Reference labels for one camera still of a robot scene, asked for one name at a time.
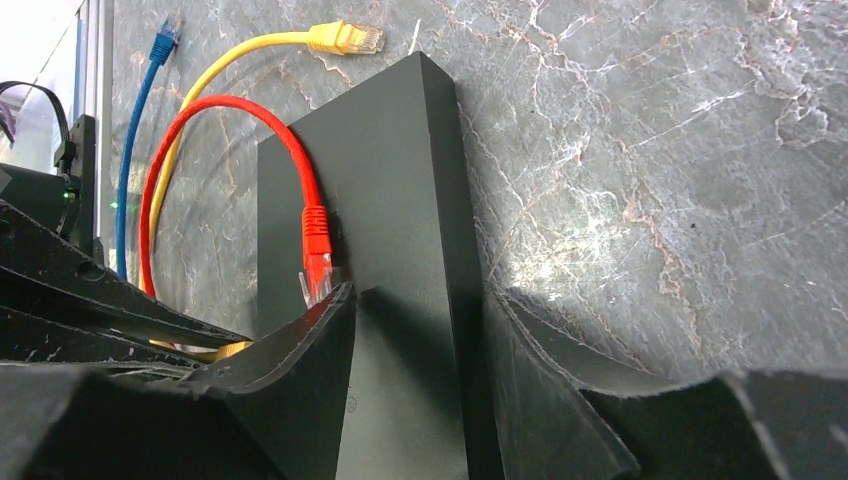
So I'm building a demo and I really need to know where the black network switch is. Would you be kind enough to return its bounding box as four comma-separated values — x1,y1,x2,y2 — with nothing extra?
247,52,503,479

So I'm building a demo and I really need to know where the long blue ethernet cable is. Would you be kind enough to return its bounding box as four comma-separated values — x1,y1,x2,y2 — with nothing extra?
115,14,183,283

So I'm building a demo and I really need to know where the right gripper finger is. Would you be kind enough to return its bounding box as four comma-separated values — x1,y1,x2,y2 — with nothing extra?
1,282,356,479
484,290,847,479

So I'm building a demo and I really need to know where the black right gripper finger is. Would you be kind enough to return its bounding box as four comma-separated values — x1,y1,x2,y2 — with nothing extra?
1,307,201,369
1,201,248,348

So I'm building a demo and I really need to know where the yellow ethernet cable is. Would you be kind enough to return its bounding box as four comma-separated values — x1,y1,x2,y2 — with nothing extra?
135,20,386,364

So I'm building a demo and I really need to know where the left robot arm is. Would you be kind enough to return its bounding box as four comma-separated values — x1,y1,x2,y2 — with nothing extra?
1,87,244,352

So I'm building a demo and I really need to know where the short red ethernet cable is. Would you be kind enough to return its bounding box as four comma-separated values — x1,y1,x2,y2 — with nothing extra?
137,94,335,310

